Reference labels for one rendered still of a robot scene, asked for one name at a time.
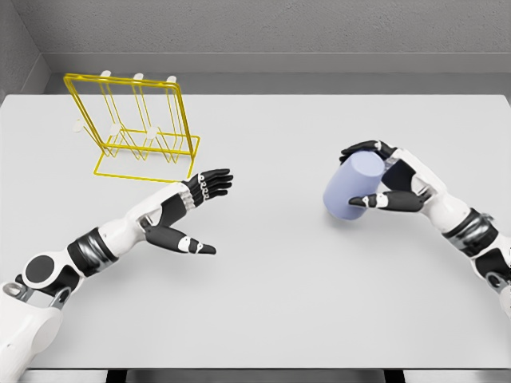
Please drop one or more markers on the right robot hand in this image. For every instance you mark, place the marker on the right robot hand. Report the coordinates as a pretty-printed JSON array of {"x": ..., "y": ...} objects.
[{"x": 403, "y": 175}]

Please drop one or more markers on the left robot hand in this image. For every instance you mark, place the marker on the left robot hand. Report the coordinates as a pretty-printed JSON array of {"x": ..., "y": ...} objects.
[{"x": 172, "y": 207}]

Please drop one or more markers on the light blue cup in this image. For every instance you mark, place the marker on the light blue cup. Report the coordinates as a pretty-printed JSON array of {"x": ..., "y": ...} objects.
[{"x": 351, "y": 186}]

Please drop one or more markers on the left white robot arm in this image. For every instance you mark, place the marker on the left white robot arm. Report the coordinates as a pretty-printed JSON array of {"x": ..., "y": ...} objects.
[{"x": 60, "y": 271}]

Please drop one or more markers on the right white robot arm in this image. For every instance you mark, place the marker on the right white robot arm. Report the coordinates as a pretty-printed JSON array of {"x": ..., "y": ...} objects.
[{"x": 475, "y": 239}]

